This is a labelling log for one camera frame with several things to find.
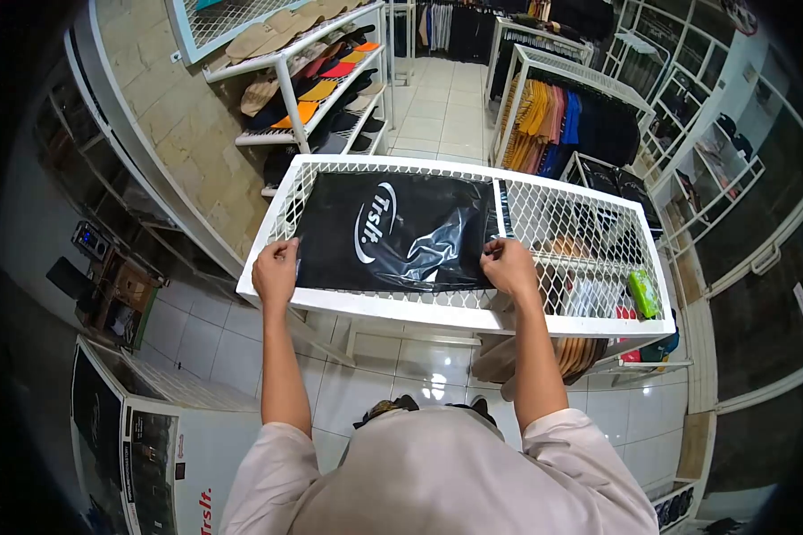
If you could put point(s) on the person's left fingers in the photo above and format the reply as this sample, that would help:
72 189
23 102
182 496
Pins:
274 249

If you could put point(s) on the rack of dark clothes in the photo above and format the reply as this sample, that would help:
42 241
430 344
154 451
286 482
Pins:
502 27

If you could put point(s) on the white display box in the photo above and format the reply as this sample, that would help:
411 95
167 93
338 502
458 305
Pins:
154 441

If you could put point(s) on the wooden crate with items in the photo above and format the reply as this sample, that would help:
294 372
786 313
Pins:
117 294

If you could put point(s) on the person's left hand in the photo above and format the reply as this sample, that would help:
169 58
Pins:
274 271

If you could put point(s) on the person's right thumb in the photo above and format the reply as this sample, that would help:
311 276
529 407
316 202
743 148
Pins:
490 249

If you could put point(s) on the person's body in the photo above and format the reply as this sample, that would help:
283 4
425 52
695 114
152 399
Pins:
441 478

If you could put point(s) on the white grid wall shelving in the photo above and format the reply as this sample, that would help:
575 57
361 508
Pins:
696 134

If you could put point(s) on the person's right hand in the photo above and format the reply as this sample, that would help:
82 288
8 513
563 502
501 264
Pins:
508 267

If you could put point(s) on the green packet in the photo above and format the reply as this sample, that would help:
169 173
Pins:
644 293

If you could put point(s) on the person's left thumb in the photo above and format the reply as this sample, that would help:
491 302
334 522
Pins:
293 246

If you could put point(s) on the person's right fingers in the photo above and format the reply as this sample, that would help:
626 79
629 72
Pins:
512 245

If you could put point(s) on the person's legs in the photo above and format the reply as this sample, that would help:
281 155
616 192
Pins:
428 406

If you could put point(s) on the white rack of hanging shirts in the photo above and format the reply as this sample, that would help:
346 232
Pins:
562 113

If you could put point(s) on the white shelf of caps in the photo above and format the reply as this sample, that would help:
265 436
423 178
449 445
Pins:
314 87

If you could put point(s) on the black plastic bag white logo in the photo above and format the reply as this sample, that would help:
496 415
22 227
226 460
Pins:
395 234

